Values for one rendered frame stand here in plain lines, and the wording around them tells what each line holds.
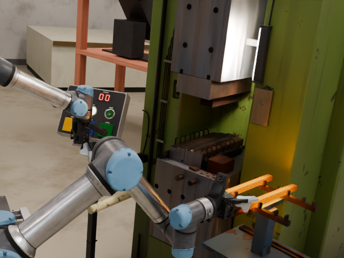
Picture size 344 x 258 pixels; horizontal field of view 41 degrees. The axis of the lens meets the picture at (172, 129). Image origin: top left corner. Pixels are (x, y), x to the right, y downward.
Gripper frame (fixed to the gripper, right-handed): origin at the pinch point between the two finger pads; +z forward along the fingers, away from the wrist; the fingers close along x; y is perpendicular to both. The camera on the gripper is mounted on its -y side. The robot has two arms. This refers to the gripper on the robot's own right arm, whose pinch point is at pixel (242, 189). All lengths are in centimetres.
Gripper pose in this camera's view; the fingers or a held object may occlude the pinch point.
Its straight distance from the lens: 176.8
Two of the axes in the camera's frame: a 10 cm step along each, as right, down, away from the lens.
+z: 7.2, -1.3, 6.8
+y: -1.0, 9.5, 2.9
